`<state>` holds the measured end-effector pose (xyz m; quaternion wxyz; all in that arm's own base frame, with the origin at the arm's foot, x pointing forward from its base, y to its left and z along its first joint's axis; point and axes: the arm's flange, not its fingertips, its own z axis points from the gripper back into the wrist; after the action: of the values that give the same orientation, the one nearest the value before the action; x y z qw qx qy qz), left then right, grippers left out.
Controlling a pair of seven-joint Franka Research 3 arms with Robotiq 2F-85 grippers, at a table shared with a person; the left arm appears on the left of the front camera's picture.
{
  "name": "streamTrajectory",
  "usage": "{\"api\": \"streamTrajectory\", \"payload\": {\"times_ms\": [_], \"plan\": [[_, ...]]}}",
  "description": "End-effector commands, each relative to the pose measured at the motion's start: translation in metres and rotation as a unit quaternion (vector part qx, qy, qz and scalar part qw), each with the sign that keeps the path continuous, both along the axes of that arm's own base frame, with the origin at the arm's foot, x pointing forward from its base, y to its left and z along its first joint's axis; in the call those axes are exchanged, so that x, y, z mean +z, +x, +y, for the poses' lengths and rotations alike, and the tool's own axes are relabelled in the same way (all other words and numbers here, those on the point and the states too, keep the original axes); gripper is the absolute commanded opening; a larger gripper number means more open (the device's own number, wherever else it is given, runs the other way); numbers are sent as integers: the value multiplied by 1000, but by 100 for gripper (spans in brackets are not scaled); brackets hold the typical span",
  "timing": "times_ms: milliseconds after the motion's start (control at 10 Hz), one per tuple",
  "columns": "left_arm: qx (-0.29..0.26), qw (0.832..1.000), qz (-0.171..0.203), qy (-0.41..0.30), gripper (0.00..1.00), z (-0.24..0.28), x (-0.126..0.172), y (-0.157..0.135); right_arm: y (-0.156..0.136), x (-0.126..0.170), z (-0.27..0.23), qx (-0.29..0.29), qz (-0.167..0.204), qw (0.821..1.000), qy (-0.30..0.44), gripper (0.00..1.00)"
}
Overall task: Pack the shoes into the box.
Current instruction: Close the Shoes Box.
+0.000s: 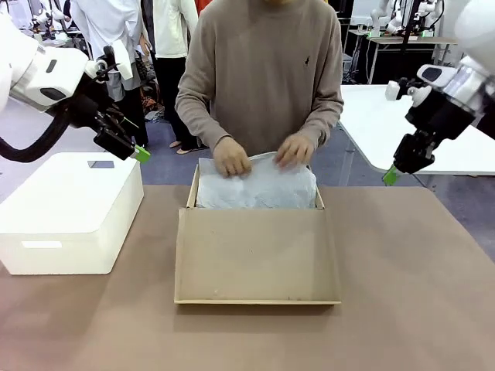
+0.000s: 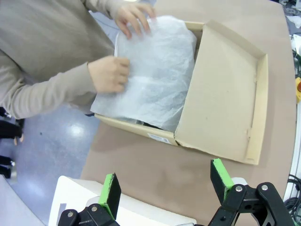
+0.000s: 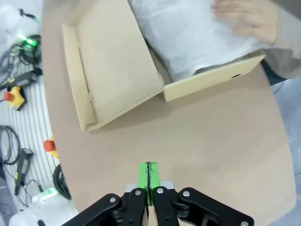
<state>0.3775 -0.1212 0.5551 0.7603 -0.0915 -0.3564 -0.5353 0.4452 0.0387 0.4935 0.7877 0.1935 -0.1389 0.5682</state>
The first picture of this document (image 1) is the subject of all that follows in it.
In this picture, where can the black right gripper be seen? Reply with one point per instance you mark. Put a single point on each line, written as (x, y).
(441, 116)

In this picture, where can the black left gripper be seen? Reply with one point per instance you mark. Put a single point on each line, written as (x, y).
(91, 112)

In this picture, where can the person's right forearm beige sleeve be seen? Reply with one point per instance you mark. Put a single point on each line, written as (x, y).
(197, 120)

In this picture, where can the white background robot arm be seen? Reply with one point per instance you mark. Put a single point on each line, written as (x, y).
(378, 17)
(427, 15)
(50, 19)

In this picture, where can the person's left forearm beige sleeve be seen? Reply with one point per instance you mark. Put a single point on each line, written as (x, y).
(323, 120)

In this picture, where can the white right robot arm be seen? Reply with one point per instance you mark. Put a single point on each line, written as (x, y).
(452, 85)

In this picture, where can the grey sticker on storage box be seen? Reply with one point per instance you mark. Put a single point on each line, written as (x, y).
(101, 164)

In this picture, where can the white plastic storage box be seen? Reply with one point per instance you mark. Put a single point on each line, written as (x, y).
(58, 216)

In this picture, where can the cardboard shoe box with lid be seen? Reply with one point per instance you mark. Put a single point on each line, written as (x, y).
(255, 255)

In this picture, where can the person's right hand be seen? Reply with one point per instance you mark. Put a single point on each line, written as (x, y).
(232, 158)

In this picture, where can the person's left hand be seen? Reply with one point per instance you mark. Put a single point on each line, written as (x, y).
(295, 150)

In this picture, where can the white side table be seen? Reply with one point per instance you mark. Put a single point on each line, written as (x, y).
(375, 123)

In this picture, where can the pile of coloured clothes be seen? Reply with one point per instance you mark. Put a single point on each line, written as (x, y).
(152, 104)

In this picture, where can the background table with white legs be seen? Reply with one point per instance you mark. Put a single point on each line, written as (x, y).
(410, 40)

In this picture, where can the white shirt grey shorts mannequin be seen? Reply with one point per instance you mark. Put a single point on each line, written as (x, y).
(100, 23)

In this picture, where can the black vertical stand pole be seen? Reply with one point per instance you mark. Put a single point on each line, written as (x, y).
(408, 23)

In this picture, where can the person in beige sweater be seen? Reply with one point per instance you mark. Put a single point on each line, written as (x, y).
(263, 69)

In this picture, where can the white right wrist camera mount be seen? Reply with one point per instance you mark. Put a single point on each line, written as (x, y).
(402, 90)

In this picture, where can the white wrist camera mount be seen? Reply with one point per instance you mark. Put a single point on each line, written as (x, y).
(121, 62)
(402, 90)

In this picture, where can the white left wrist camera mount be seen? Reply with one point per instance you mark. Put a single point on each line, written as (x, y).
(121, 62)

